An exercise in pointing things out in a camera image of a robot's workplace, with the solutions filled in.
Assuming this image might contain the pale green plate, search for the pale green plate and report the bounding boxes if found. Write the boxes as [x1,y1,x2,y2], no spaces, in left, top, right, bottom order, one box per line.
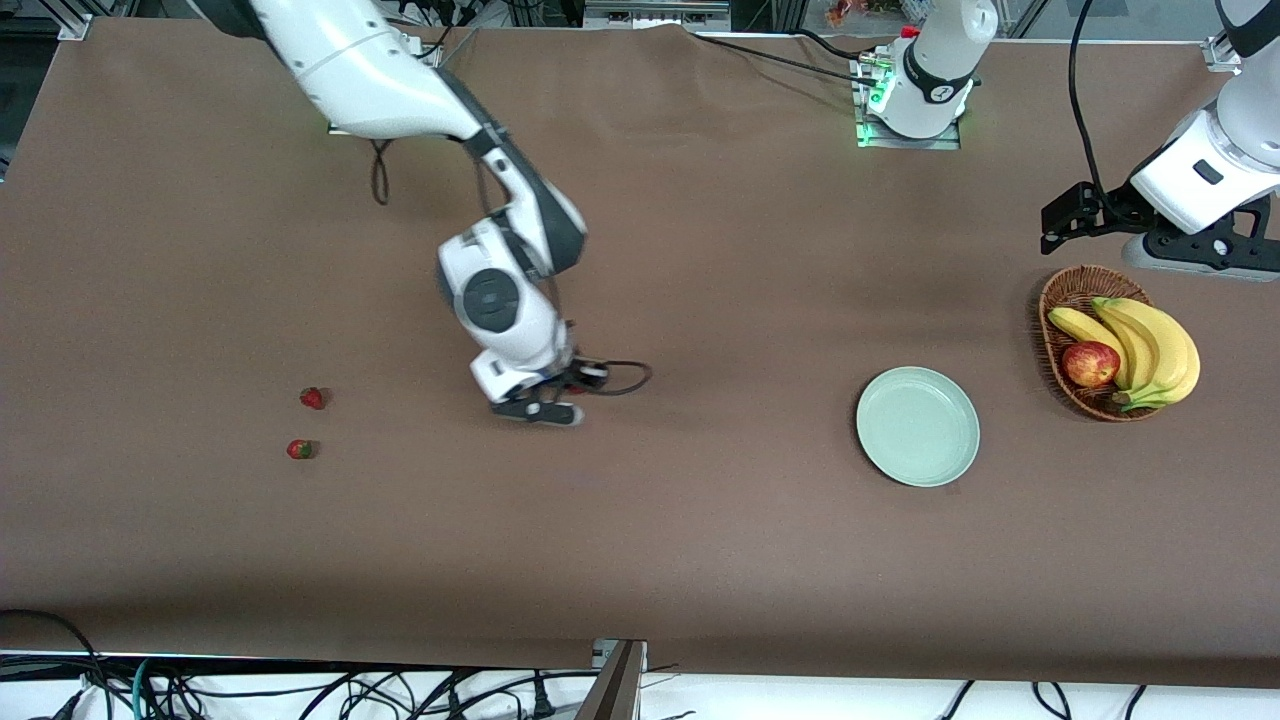
[856,366,981,489]

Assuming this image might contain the brown wicker basket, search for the brown wicker basket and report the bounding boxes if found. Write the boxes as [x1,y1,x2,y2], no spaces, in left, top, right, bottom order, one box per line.
[1038,264,1166,423]

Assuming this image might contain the yellow banana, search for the yellow banana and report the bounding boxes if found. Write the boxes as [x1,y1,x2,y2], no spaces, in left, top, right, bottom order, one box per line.
[1110,300,1201,411]
[1048,306,1131,389]
[1092,297,1166,393]

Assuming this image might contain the red apple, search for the red apple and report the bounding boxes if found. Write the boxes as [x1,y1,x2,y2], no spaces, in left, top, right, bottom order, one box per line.
[1062,341,1121,389]

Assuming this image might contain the brown table cover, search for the brown table cover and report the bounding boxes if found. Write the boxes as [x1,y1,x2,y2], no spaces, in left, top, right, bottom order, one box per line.
[0,15,1280,691]

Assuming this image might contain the colourful background items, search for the colourful background items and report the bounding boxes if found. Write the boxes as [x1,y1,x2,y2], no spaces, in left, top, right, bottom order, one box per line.
[825,0,901,26]

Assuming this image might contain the grey metal box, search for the grey metal box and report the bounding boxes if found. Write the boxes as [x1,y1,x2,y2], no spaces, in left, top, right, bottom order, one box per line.
[583,0,733,31]

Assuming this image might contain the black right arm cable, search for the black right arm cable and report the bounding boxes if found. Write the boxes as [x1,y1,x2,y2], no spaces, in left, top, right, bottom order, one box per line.
[368,135,656,401]

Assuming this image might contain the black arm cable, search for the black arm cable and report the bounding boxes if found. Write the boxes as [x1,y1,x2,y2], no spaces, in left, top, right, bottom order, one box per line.
[368,135,656,401]
[1068,0,1136,216]

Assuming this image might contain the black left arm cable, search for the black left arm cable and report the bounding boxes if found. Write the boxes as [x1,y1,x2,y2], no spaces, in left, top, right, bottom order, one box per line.
[1068,0,1136,216]

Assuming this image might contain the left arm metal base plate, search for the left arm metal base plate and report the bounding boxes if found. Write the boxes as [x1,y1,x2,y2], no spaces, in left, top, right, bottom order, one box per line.
[852,50,963,151]

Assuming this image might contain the silver metal bracket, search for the silver metal bracket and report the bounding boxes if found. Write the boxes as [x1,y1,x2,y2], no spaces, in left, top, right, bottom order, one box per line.
[592,638,649,671]

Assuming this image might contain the brown wooden post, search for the brown wooden post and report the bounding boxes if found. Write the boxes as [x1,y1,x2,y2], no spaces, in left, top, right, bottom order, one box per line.
[578,640,647,720]

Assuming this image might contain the black cable on table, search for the black cable on table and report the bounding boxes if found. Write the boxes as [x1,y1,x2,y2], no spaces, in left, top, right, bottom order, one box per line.
[690,30,881,86]

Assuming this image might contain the teal floor cable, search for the teal floor cable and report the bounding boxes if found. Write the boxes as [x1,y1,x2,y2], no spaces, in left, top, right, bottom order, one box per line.
[130,657,163,720]

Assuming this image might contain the thick black floor cable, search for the thick black floor cable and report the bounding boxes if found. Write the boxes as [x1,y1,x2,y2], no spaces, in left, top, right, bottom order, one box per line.
[0,608,113,720]

